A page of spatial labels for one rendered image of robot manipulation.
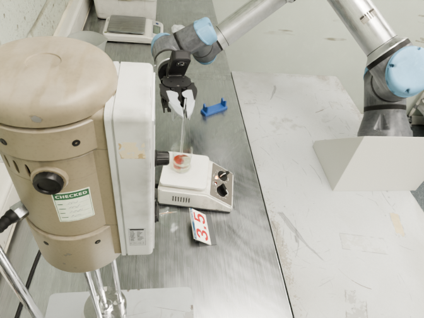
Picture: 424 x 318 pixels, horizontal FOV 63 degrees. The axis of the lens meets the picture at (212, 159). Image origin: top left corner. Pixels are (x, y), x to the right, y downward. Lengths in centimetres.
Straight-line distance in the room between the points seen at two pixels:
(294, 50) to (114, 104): 226
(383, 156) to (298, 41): 153
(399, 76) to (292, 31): 150
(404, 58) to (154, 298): 81
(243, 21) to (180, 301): 82
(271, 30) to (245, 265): 176
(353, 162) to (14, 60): 89
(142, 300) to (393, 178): 78
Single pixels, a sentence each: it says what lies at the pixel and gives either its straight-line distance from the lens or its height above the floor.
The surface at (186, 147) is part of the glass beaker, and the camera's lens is 90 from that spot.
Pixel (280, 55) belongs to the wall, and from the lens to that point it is 248.
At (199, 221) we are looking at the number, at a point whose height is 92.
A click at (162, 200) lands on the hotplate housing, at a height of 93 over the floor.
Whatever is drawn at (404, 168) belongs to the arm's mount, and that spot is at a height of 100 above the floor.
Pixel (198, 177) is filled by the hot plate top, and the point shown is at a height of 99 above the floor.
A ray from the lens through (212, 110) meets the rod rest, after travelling 125.
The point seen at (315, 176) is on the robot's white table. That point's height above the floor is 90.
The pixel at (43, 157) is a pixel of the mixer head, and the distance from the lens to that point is 27.
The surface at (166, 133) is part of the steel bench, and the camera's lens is 115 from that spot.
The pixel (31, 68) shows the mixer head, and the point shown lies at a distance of 28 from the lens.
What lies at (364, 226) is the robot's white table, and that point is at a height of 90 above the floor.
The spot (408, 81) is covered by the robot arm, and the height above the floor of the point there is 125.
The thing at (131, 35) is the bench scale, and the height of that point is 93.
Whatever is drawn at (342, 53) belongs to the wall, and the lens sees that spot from 264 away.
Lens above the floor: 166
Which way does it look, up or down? 45 degrees down
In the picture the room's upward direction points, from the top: 9 degrees clockwise
